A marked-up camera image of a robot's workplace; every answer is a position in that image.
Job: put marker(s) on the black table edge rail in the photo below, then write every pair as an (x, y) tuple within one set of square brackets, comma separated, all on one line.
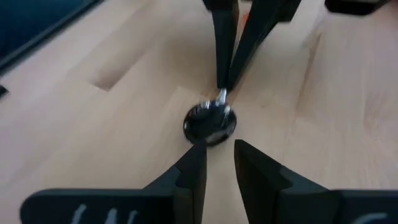
[(46, 32)]

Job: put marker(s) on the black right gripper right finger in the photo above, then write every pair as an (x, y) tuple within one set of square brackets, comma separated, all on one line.
[(280, 199)]

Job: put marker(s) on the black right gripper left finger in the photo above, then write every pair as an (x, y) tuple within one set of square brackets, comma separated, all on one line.
[(168, 202)]

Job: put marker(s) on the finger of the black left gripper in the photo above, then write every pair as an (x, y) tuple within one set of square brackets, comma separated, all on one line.
[(224, 46), (255, 34)]

